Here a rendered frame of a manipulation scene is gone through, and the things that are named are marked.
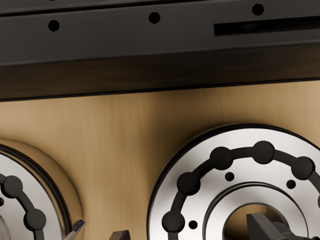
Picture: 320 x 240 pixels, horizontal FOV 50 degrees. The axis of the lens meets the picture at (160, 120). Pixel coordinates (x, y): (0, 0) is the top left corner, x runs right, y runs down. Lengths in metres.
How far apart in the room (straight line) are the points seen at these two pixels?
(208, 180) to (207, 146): 0.02
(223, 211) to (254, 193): 0.02
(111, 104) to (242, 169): 0.08
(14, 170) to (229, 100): 0.12
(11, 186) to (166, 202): 0.08
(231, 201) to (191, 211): 0.02
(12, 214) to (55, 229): 0.02
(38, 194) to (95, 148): 0.04
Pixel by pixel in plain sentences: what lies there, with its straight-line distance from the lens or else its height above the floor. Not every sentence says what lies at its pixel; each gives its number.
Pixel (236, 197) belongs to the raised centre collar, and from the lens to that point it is 0.17.
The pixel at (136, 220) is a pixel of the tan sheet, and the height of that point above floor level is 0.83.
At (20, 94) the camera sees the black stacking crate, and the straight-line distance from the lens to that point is 0.19.
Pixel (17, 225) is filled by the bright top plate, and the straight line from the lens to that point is 0.19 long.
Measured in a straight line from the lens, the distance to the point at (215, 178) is 0.17.
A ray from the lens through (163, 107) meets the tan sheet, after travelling 0.20.
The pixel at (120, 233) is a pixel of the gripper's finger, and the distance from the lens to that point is 0.16.
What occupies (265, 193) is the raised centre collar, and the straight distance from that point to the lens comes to 0.17.
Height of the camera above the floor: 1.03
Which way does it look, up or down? 87 degrees down
